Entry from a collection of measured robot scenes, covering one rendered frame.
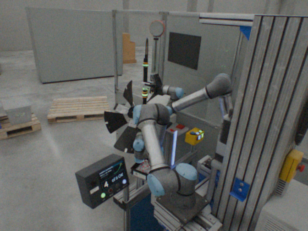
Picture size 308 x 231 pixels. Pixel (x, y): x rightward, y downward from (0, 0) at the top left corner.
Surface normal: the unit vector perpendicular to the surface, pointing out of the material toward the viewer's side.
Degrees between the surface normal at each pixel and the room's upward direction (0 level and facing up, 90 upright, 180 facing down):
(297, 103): 90
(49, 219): 0
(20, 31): 90
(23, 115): 95
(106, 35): 90
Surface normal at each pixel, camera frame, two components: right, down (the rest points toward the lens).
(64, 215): 0.04, -0.91
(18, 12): 0.52, 0.38
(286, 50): -0.72, 0.26
